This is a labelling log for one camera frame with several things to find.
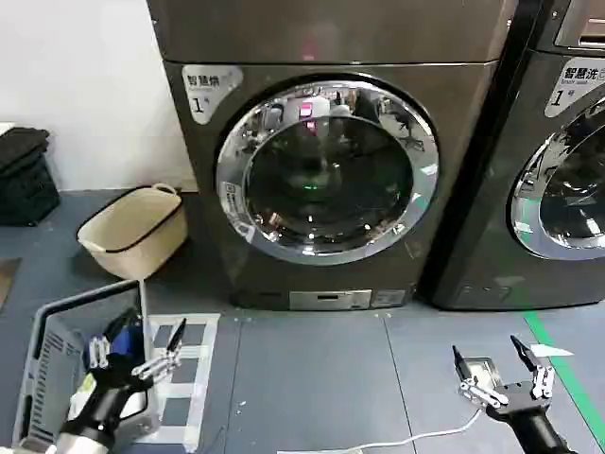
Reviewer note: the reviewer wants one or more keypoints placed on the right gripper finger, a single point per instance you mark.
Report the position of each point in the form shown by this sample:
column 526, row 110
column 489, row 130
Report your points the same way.
column 541, row 378
column 477, row 390

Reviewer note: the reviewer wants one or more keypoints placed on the round chrome glass dryer door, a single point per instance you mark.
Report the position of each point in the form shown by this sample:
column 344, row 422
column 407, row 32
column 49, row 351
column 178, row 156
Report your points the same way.
column 574, row 198
column 331, row 189

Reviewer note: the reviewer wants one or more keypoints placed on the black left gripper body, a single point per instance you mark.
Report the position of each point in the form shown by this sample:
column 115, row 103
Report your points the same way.
column 111, row 385

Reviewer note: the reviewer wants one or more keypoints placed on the white floor tape grid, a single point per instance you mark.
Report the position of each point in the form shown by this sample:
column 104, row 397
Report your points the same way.
column 208, row 340

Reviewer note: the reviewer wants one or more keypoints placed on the black folded cloth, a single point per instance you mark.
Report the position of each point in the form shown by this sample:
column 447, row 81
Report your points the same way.
column 21, row 144

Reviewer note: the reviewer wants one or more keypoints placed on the green floor tape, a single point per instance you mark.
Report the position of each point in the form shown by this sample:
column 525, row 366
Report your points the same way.
column 562, row 373

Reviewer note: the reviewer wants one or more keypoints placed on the grey plastic laundry basket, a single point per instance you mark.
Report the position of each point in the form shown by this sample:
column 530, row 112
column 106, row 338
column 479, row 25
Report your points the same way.
column 47, row 354

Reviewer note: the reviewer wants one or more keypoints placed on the blue garment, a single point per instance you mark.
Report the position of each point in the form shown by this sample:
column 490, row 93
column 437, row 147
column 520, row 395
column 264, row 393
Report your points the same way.
column 126, row 339

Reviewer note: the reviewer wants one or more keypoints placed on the grey front-loading dryer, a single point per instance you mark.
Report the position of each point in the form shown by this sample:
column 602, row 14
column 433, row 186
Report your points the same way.
column 340, row 38

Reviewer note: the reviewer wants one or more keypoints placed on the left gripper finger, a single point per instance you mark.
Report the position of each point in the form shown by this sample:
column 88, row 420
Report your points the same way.
column 98, row 352
column 163, row 364

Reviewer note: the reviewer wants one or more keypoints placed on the beige laundry basket black rim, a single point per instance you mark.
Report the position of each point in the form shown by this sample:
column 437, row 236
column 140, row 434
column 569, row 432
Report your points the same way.
column 142, row 241

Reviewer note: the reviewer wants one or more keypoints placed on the pale garment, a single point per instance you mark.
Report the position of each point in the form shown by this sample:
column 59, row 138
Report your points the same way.
column 79, row 399

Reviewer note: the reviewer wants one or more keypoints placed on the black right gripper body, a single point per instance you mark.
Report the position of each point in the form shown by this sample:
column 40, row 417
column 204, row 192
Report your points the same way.
column 529, row 406

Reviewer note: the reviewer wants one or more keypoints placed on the white paper scrap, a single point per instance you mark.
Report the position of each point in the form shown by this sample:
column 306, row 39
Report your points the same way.
column 550, row 351

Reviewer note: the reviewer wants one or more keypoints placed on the grey dryer with washer label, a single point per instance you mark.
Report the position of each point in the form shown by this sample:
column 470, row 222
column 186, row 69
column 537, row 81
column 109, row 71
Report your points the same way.
column 477, row 227

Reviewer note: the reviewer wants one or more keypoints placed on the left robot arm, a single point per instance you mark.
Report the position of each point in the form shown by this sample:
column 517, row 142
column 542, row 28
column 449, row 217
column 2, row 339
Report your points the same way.
column 78, row 443

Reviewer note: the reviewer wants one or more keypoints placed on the black plastic crate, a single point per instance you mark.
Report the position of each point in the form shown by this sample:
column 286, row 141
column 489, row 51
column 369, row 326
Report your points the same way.
column 28, row 194

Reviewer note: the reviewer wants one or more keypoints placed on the steel floor socket box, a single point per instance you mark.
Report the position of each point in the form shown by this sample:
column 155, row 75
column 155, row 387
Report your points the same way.
column 482, row 371

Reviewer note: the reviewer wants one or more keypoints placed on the silver washer label sticker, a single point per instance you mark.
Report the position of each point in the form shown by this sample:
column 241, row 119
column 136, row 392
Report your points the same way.
column 574, row 85

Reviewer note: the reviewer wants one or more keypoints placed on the silver dryer label sticker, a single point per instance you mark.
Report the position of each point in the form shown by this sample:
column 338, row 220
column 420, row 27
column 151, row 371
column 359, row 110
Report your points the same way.
column 208, row 90

